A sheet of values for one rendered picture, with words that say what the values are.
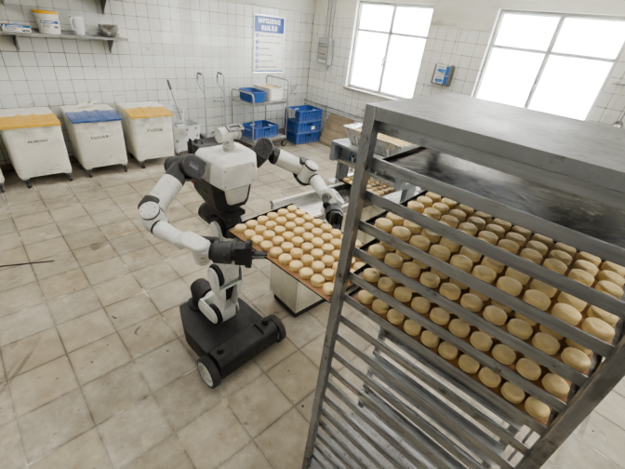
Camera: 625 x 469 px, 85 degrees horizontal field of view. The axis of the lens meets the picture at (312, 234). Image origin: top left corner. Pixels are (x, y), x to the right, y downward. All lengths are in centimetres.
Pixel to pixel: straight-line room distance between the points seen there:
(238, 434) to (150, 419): 50
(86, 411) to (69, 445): 18
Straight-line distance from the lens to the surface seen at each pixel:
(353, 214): 92
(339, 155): 291
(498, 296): 86
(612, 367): 85
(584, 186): 75
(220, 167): 164
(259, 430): 223
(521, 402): 107
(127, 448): 230
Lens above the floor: 196
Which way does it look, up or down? 32 degrees down
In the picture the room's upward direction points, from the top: 7 degrees clockwise
